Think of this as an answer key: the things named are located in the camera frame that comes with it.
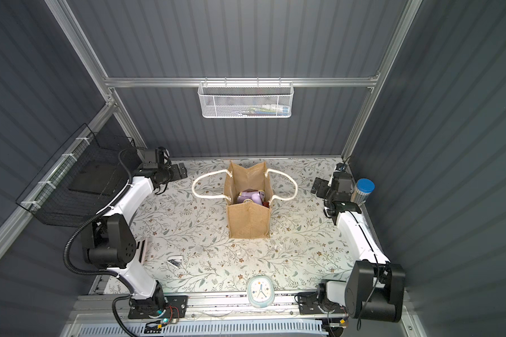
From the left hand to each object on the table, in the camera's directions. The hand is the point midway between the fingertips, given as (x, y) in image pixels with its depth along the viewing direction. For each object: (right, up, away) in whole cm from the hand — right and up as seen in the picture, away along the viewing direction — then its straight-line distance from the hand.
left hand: (180, 171), depth 91 cm
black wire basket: (-27, -3, -18) cm, 33 cm away
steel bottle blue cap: (+76, -7, -10) cm, 77 cm away
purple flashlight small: (+34, -11, -5) cm, 36 cm away
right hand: (+65, -5, -7) cm, 65 cm away
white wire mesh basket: (+27, +44, +32) cm, 61 cm away
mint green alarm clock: (+35, -44, -17) cm, 59 cm away
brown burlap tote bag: (+30, -20, -10) cm, 37 cm away
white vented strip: (+18, -54, -21) cm, 61 cm away
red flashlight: (+37, -13, -12) cm, 41 cm away
